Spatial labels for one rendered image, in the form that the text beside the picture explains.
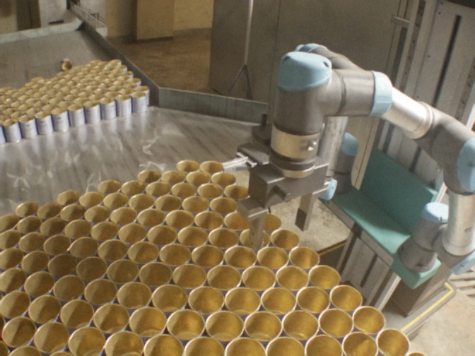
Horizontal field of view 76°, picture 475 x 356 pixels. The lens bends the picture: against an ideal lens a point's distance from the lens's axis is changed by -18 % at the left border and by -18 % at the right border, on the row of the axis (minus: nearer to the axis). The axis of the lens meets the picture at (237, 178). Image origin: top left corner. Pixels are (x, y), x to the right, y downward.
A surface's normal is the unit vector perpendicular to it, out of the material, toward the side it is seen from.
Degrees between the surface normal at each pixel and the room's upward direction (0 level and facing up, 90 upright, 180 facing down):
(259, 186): 90
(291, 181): 88
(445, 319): 0
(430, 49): 90
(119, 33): 90
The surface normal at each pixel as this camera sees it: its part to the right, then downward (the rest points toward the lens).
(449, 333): 0.08, -0.82
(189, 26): 0.52, 0.51
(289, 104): -0.61, 0.40
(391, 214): -0.88, 0.21
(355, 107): 0.24, 0.76
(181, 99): -0.23, 0.54
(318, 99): 0.30, 0.48
